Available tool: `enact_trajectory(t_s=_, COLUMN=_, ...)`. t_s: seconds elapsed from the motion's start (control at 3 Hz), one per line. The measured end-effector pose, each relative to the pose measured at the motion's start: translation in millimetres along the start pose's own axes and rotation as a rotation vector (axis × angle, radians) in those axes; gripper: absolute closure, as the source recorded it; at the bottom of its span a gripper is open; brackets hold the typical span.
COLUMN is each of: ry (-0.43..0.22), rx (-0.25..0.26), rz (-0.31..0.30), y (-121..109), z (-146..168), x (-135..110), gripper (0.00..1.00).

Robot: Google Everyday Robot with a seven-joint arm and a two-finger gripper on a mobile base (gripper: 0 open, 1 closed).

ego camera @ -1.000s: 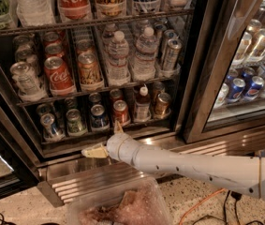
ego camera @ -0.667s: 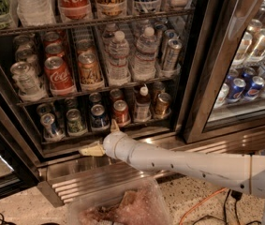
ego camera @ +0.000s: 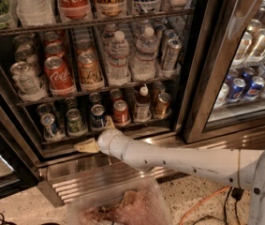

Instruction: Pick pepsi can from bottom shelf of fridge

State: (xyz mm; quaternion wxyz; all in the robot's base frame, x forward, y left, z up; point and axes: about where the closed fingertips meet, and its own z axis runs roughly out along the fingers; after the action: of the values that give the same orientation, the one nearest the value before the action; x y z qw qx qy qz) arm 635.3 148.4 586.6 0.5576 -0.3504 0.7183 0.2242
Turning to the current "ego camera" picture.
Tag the blue pepsi can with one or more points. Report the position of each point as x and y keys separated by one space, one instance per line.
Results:
x=98 y=117
x=94 y=99

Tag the orange can top shelf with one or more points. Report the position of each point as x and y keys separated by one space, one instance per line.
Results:
x=110 y=8

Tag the brown juice bottle white cap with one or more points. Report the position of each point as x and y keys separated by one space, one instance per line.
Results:
x=142 y=104

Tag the clear plastic bin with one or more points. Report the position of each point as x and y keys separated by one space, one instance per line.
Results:
x=139 y=202

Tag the clear water bottle left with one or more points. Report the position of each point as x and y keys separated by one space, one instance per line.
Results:
x=118 y=52

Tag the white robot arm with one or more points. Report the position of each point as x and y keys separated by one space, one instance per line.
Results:
x=239 y=168

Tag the green sprite can front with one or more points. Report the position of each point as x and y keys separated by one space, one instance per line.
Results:
x=74 y=123

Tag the blue white can bottom left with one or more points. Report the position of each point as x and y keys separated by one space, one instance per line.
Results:
x=52 y=130

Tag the blue pepsi can front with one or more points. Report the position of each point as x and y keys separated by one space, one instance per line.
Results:
x=98 y=117

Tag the silver diet can front left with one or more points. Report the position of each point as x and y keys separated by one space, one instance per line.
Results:
x=31 y=87

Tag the black power adapter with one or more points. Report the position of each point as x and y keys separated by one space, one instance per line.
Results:
x=237 y=193

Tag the red soda can bottom front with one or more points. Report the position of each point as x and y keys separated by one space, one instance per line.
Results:
x=120 y=113

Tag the clear water bottle right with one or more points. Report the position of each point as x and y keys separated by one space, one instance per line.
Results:
x=144 y=56

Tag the orange can shelf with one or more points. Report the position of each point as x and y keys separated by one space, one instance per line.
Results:
x=89 y=71
x=110 y=8

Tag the orange brown can bottom right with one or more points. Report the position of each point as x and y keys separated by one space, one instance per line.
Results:
x=162 y=104

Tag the slim silver can front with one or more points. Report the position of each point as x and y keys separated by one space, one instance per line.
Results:
x=171 y=54

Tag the blue pepsi can behind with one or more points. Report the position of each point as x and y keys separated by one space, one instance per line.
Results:
x=94 y=99

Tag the red soda can bottom behind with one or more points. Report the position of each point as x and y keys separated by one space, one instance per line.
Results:
x=116 y=94

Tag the red coca-cola bottle top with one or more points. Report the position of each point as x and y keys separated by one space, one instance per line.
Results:
x=73 y=10

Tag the steel fridge door frame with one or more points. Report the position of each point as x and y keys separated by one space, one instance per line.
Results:
x=216 y=32

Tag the red soda can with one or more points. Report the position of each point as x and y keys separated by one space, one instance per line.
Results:
x=120 y=113
x=116 y=94

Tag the clear water bottle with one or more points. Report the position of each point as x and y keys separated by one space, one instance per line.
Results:
x=144 y=56
x=118 y=52

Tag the orange can middle shelf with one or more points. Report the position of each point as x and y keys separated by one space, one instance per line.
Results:
x=89 y=71

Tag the pepsi can right fridge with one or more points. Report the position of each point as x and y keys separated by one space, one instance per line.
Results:
x=235 y=90

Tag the red coca-cola can front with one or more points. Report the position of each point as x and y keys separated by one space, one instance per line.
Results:
x=59 y=76

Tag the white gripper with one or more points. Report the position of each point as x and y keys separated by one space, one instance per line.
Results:
x=110 y=142

